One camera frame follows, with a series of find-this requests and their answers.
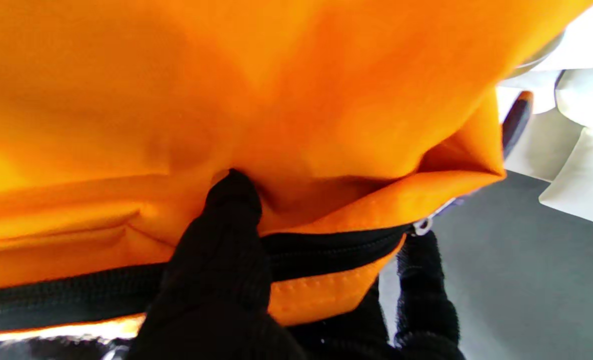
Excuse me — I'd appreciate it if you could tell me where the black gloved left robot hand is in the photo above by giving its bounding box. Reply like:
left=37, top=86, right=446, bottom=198
left=126, top=169, right=465, bottom=360

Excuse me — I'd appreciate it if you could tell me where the orange and blue backpack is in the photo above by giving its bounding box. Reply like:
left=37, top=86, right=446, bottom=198
left=0, top=0, right=593, bottom=343

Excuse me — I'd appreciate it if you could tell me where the cream white sofa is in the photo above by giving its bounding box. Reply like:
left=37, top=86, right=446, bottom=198
left=496, top=0, right=593, bottom=232

